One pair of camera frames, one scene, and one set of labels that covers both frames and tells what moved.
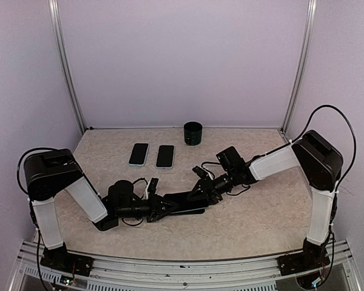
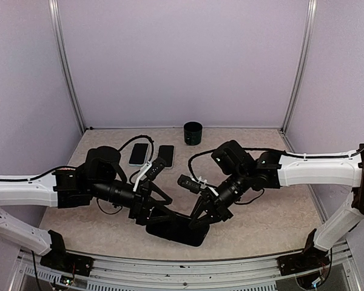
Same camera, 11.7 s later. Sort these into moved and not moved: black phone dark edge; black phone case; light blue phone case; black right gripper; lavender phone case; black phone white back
Moved: black right gripper; black phone case
Not moved: lavender phone case; black phone white back; black phone dark edge; light blue phone case
